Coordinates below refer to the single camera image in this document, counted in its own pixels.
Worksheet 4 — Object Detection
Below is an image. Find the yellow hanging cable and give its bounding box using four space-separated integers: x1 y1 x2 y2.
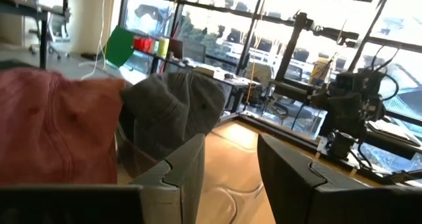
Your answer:
245 35 263 105

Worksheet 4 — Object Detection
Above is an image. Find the yellow container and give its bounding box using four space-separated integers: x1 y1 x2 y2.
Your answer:
156 37 170 59

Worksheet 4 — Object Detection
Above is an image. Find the red container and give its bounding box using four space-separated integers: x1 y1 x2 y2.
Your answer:
133 36 154 53

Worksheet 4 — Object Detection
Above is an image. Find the office chair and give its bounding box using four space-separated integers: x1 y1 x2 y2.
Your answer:
28 12 71 61

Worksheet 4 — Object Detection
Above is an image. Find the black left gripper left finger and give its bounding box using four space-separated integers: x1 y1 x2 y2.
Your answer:
129 132 206 224

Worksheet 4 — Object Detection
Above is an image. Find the green flat board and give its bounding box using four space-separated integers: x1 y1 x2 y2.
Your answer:
104 25 135 69

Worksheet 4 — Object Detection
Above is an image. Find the black side table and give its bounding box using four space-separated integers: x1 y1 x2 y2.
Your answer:
0 0 69 70

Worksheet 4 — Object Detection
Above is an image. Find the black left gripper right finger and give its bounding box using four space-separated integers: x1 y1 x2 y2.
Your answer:
256 132 422 224

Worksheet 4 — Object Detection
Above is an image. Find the dark grey cap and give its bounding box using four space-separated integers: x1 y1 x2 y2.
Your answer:
118 70 227 162

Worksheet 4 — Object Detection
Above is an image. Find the black camera stand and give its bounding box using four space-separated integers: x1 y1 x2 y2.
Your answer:
274 10 361 83

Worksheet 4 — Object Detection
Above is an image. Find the pink cloth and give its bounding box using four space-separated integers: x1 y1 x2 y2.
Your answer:
0 67 127 186

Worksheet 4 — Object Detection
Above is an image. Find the clear plastic bin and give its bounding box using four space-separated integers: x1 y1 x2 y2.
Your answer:
114 123 160 179

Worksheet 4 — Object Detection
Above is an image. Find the white hanging cable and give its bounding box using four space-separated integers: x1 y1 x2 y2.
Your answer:
80 0 110 81

